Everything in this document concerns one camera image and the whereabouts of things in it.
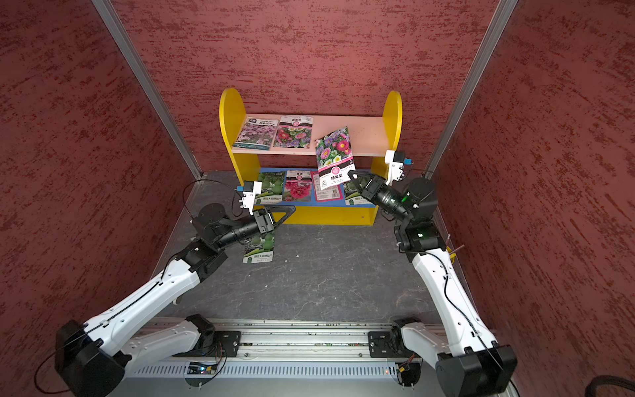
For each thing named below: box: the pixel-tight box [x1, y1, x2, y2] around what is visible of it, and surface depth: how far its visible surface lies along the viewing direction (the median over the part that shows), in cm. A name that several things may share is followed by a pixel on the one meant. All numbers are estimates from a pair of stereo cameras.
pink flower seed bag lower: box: [284, 169, 312, 202], surface depth 99 cm
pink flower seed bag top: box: [272, 115, 314, 149], surface depth 79 cm
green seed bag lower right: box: [343, 180, 376, 206], surface depth 95 cm
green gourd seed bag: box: [242, 230, 276, 264], surface depth 96 cm
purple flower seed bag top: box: [233, 116, 279, 151], surface depth 77 cm
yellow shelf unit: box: [219, 87, 403, 226], surface depth 77 cm
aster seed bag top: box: [315, 125, 356, 192], surface depth 68 cm
